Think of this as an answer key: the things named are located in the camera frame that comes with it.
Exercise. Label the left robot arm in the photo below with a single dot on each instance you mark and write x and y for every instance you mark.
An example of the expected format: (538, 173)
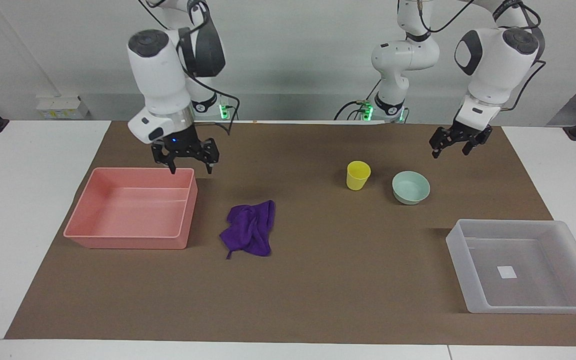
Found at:
(493, 65)

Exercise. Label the pale green bowl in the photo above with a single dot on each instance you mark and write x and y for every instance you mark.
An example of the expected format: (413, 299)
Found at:
(411, 190)

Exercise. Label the purple cloth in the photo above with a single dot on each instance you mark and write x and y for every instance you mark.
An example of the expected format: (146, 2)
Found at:
(250, 230)

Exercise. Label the yellow plastic cup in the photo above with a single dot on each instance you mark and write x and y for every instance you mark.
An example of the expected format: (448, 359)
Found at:
(358, 177)

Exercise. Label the clear plastic box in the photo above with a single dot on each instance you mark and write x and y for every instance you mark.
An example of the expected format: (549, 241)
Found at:
(473, 280)

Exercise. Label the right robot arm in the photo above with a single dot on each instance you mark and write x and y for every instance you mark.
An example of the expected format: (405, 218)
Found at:
(160, 75)

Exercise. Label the pink plastic box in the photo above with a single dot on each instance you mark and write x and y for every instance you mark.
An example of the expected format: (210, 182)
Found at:
(133, 220)

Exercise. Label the white wall socket box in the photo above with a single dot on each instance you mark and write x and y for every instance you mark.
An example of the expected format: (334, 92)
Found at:
(62, 107)

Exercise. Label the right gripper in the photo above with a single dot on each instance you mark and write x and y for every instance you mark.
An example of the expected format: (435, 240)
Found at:
(182, 144)

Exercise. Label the white square label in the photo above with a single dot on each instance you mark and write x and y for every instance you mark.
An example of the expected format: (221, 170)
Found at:
(507, 272)

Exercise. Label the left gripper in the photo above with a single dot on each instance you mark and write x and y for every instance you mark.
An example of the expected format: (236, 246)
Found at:
(472, 132)

